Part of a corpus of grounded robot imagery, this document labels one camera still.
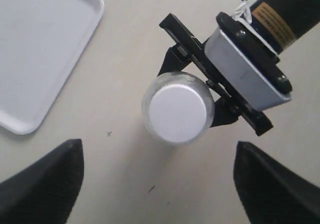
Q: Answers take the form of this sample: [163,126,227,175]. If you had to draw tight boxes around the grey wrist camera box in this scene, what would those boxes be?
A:
[204,12,292,111]

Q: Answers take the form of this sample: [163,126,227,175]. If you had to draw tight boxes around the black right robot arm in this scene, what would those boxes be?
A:
[143,0,320,144]

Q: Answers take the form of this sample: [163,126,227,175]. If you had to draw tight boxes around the white bottle cap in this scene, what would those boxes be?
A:
[148,84,210,144]

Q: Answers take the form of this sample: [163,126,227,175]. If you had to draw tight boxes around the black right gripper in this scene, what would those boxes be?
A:
[157,13,273,136]

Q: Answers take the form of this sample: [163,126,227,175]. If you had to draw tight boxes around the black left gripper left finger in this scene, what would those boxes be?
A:
[0,139,85,224]

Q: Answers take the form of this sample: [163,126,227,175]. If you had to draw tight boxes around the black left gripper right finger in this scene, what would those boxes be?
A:
[233,141,320,224]

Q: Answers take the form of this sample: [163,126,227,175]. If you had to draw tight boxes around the white rectangular tray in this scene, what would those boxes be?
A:
[0,0,105,135]

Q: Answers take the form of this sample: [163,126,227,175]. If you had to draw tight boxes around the clear plastic water bottle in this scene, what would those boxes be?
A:
[141,72,215,146]

